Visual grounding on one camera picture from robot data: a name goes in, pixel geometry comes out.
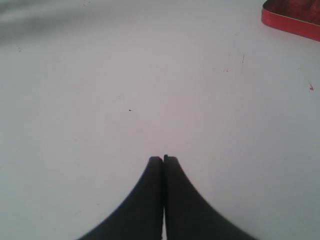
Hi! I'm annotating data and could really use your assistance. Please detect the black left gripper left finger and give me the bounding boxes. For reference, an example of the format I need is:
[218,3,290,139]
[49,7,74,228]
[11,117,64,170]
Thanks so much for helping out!
[81,156,164,240]

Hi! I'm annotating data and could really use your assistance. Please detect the red ink pad tin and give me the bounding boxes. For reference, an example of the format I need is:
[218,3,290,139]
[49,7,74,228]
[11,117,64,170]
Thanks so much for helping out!
[261,0,320,41]

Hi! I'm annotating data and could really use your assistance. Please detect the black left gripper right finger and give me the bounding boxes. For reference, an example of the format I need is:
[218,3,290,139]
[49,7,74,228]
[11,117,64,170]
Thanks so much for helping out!
[163,155,254,240]

